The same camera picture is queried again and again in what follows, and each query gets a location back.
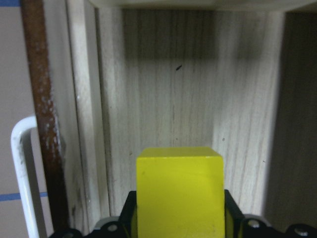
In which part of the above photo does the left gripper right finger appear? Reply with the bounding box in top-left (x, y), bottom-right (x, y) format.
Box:
top-left (224, 189), bottom-right (317, 238)

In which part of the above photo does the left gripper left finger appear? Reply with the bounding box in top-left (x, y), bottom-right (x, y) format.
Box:
top-left (50, 191), bottom-right (138, 238)

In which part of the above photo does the yellow wooden block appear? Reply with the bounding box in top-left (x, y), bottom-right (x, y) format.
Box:
top-left (136, 147), bottom-right (225, 238)

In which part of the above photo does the light wooden drawer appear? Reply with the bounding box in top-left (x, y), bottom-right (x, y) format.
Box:
top-left (20, 0), bottom-right (285, 233)

